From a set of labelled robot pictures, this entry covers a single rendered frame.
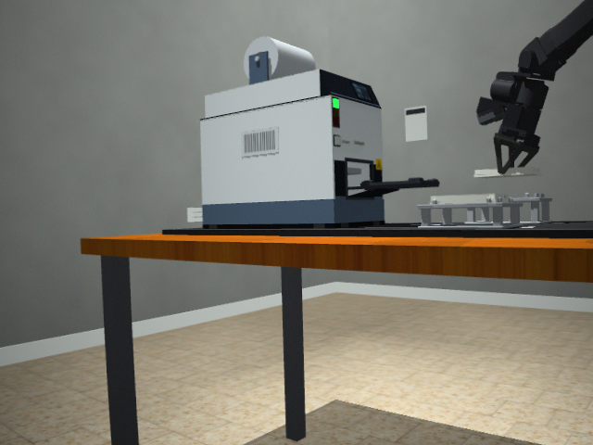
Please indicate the white cylinder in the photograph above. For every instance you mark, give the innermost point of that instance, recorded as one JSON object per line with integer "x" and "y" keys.
{"x": 284, "y": 59}

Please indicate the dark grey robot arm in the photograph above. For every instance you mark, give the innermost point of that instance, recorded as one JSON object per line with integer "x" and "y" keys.
{"x": 544, "y": 55}

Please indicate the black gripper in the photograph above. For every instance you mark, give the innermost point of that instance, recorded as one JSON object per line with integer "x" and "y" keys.
{"x": 526, "y": 129}

